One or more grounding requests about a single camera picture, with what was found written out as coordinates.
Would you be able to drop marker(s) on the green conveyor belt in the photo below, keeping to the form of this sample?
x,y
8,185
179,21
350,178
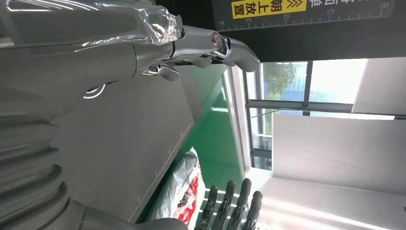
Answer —
x,y
215,143

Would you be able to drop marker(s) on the grey red-printed mailer package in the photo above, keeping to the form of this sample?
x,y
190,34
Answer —
x,y
180,193

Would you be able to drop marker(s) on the black scanner column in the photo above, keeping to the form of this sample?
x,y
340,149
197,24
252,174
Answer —
x,y
317,41

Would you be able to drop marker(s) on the dark-framed glass window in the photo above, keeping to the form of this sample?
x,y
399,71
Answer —
x,y
282,82

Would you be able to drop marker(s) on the black scanner base plate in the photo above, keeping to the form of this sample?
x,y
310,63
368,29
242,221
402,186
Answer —
x,y
127,143

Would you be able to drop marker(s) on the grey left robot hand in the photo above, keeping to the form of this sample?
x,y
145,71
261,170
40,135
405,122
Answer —
x,y
79,54

